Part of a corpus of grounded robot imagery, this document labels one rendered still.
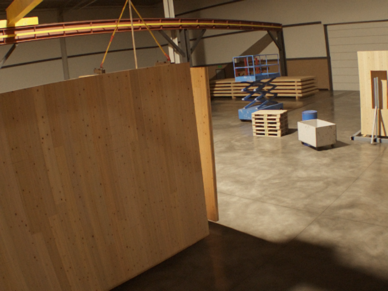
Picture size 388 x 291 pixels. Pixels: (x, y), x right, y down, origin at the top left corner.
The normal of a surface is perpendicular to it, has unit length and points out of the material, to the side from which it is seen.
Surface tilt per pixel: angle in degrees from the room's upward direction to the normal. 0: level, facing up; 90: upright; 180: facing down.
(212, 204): 90
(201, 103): 90
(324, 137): 90
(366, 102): 90
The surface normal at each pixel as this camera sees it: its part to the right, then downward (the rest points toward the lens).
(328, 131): 0.21, 0.20
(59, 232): 0.72, 0.08
